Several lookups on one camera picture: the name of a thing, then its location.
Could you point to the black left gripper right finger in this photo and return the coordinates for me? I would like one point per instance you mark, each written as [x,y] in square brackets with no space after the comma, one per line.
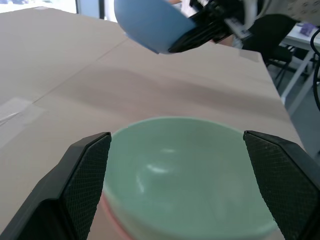
[285,180]

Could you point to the purple object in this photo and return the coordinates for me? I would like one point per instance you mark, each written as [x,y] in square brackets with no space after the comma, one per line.
[306,28]

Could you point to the pink bowl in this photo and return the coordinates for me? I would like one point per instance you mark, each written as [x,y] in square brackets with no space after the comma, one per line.
[112,215]

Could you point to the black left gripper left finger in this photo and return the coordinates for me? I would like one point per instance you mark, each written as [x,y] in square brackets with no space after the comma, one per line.
[75,190]

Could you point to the white side table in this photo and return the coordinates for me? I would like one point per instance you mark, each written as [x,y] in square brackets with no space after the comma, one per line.
[300,65]

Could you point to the green bowl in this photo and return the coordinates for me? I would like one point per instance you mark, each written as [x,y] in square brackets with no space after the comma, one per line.
[180,180]

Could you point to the clear tape patch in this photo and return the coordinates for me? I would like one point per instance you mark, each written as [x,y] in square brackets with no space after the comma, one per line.
[15,117]

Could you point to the black right-hand gripper body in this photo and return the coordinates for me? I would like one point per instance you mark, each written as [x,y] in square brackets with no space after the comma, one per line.
[212,8]

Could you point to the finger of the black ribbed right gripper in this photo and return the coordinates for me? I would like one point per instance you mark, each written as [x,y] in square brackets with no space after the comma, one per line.
[200,35]

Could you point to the blue bowl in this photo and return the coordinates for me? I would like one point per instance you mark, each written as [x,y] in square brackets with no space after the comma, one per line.
[150,23]

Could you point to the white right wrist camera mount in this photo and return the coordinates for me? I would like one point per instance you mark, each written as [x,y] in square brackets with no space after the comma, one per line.
[241,27]

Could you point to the black office chair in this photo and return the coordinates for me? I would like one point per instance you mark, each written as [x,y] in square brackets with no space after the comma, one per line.
[272,37]

